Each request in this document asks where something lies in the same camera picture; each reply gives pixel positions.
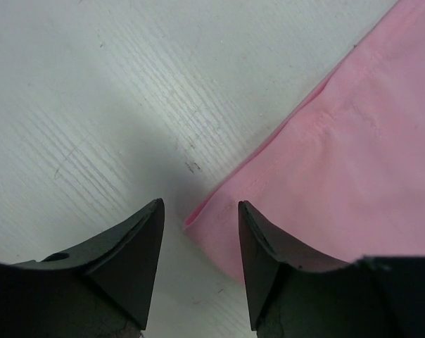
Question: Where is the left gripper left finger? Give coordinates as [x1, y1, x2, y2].
[0, 199, 165, 337]

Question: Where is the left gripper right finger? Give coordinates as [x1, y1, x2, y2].
[238, 201, 425, 337]

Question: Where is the pink t shirt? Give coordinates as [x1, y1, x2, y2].
[184, 1, 425, 281]

